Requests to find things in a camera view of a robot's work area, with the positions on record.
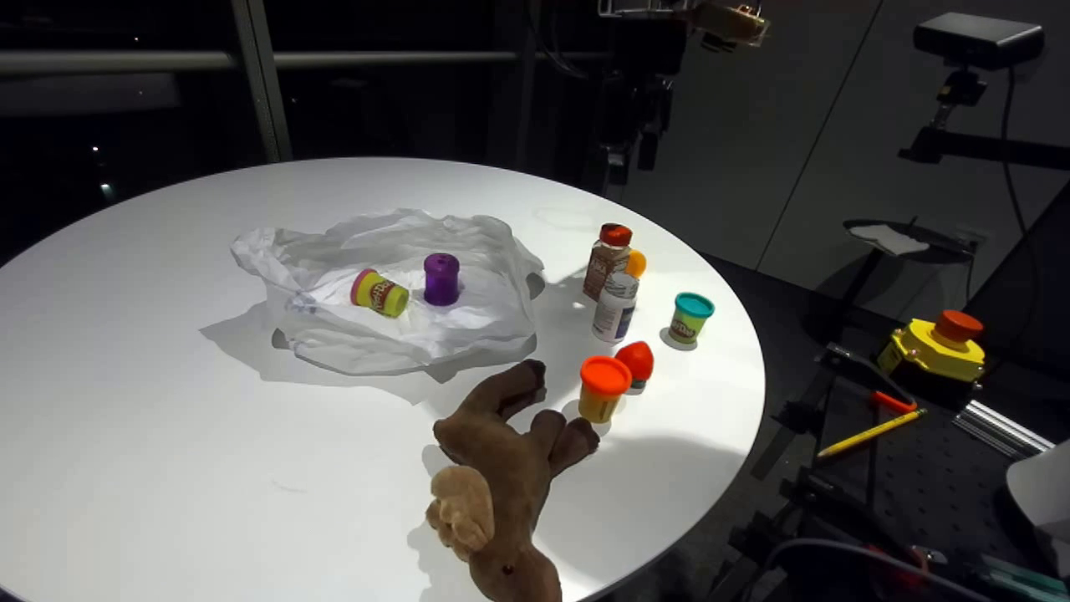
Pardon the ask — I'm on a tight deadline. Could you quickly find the yellow emergency stop button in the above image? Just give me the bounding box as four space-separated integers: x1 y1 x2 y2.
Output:
875 309 985 383

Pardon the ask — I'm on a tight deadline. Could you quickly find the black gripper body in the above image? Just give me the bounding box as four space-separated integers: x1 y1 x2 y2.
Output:
604 45 675 139

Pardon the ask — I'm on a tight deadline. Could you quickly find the yellow pencil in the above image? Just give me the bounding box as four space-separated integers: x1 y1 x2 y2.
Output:
816 408 927 460

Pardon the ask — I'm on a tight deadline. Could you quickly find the brown bottle orange cap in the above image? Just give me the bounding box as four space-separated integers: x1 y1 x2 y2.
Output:
583 221 633 298

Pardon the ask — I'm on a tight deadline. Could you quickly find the play-doh can teal lid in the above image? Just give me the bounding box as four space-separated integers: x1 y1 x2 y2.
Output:
670 290 715 346

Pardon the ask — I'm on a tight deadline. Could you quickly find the white plastic bag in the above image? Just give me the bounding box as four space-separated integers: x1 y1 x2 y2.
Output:
231 211 542 376

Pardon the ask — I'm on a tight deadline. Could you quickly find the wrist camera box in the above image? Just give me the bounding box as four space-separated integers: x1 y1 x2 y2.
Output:
693 0 769 49

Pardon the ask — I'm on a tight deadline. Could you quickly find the black camera on stand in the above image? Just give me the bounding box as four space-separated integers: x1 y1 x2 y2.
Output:
904 9 1070 172

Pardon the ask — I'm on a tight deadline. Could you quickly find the purple play-doh can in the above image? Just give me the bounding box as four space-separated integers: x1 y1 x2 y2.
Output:
426 253 461 304

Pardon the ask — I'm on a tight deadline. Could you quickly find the yellow play-doh can orange lid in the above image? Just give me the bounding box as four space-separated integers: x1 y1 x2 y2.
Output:
626 252 649 279

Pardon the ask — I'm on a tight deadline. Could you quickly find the brown plush toy dog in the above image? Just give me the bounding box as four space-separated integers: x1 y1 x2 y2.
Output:
426 362 598 602

